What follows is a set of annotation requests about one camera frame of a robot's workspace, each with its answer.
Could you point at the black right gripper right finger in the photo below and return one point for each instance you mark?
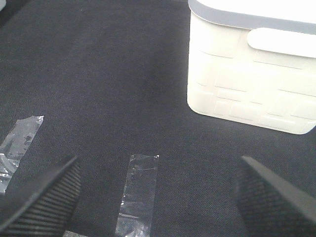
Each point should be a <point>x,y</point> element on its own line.
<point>270,206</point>

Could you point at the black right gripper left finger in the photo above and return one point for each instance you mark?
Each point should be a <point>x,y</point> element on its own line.
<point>44,206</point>

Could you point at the centre clear tape strip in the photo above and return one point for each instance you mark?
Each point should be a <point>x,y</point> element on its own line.
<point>14,147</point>

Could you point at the clear tape strip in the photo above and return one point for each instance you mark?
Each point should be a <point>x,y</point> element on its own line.
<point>137,202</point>
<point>14,147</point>

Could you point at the right clear tape strip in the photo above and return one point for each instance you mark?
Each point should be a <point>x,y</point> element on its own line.
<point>137,202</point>

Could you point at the white storage bin grey rim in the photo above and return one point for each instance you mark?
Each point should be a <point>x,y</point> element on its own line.
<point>254,62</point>

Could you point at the black felt table mat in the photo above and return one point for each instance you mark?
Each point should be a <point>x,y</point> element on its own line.
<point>109,78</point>

